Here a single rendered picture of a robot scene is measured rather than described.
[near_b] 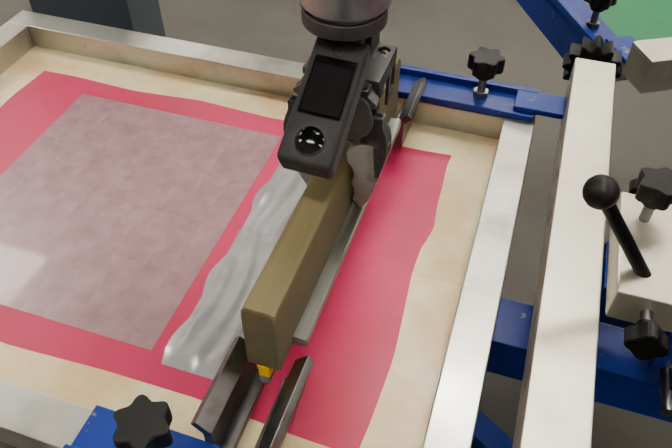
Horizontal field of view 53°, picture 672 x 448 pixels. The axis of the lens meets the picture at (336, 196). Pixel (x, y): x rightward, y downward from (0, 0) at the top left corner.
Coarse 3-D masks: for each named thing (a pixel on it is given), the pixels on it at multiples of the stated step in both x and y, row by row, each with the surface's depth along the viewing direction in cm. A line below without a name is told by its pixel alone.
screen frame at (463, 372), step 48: (0, 48) 97; (48, 48) 103; (96, 48) 100; (144, 48) 97; (192, 48) 97; (288, 96) 94; (528, 144) 82; (480, 240) 71; (480, 288) 66; (480, 336) 62; (0, 384) 59; (480, 384) 59; (0, 432) 57; (48, 432) 56; (432, 432) 56
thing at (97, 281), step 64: (0, 192) 81; (64, 192) 81; (0, 256) 74; (64, 256) 74; (128, 256) 74; (192, 256) 74; (0, 320) 68; (64, 320) 68; (128, 320) 68; (320, 320) 68; (384, 320) 68; (192, 384) 63; (320, 384) 63
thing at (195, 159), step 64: (0, 128) 89; (64, 128) 89; (128, 128) 89; (192, 128) 89; (256, 128) 89; (128, 192) 81; (192, 192) 81; (256, 192) 81; (384, 192) 81; (384, 256) 74
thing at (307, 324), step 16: (352, 208) 68; (352, 224) 67; (336, 240) 65; (352, 240) 66; (336, 256) 64; (336, 272) 62; (320, 288) 61; (320, 304) 60; (304, 320) 58; (304, 336) 57
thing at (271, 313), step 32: (384, 96) 72; (320, 192) 60; (352, 192) 67; (288, 224) 58; (320, 224) 58; (288, 256) 55; (320, 256) 60; (256, 288) 53; (288, 288) 53; (256, 320) 52; (288, 320) 55; (256, 352) 55; (288, 352) 57
